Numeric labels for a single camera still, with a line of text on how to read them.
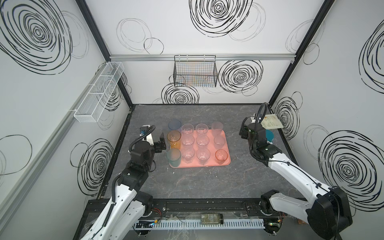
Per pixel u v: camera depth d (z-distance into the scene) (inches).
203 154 34.2
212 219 26.7
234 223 27.8
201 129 40.0
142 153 20.4
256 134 23.1
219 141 37.7
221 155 35.3
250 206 29.1
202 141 37.4
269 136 37.8
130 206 23.7
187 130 39.4
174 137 34.7
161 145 26.4
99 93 28.3
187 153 35.6
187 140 37.9
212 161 35.1
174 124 35.7
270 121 42.7
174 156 35.2
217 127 39.4
